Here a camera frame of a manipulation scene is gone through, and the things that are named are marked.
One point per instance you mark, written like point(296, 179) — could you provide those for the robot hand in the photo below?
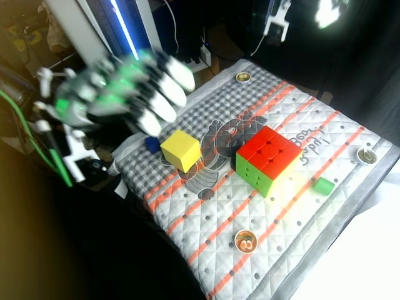
point(103, 93)

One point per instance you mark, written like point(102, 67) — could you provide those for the yellow cube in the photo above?
point(181, 150)

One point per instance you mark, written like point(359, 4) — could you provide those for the small blue cube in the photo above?
point(152, 145)

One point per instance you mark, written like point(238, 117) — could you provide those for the large Rubik's cube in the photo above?
point(265, 159)

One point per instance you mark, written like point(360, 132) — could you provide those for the white computer tower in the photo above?
point(125, 28)

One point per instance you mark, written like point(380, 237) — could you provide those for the white power strip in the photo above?
point(204, 57)

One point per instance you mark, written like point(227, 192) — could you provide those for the orange toy soup bowl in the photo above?
point(243, 77)

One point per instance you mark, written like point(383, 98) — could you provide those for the grey quilt with bear print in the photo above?
point(250, 206)

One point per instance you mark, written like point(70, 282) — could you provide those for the toy soup bowl with eggs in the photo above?
point(246, 241)

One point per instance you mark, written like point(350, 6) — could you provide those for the green toy cylinder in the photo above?
point(323, 186)

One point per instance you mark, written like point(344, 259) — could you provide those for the black curtain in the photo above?
point(368, 78)

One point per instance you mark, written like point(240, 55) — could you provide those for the white toy bowl with spoon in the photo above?
point(366, 155)

